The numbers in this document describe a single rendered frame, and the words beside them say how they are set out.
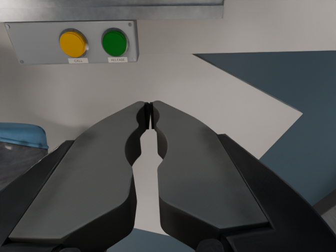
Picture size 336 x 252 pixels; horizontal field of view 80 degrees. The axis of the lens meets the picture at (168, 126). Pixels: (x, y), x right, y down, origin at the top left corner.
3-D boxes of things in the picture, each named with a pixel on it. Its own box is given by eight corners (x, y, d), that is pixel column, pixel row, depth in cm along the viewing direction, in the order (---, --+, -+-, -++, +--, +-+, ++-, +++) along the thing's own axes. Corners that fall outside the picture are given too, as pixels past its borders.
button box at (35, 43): (139, 54, 42) (137, 63, 37) (36, 57, 41) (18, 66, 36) (136, 16, 38) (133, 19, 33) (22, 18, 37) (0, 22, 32)
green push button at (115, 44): (128, 53, 37) (127, 56, 35) (106, 54, 37) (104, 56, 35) (126, 29, 35) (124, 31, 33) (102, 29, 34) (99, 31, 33)
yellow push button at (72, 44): (89, 54, 36) (86, 57, 35) (67, 54, 36) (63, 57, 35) (84, 30, 34) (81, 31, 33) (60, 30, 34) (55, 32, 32)
